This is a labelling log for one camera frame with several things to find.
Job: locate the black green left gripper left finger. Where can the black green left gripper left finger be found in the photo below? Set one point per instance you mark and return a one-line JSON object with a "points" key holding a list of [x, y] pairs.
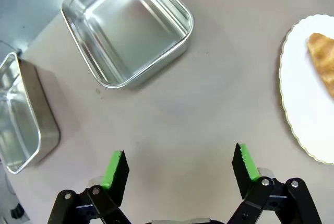
{"points": [[118, 174]]}

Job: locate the deep rectangular metal container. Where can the deep rectangular metal container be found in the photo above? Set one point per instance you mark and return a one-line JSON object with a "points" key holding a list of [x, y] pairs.
{"points": [[22, 114]]}

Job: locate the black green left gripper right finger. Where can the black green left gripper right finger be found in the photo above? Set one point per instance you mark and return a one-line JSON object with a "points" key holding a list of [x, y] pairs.
{"points": [[245, 171]]}

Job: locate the golden croissant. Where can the golden croissant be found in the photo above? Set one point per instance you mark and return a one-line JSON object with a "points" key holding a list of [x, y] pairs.
{"points": [[322, 57]]}

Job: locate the black clamp below table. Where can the black clamp below table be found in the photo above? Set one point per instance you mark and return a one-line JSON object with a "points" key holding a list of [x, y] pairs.
{"points": [[17, 211]]}

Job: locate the white scalloped gold-rimmed plate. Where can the white scalloped gold-rimmed plate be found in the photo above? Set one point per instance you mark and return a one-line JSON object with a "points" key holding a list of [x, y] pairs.
{"points": [[300, 91]]}

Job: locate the shallow square metal container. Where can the shallow square metal container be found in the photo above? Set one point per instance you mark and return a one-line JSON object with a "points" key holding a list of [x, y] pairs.
{"points": [[128, 29]]}

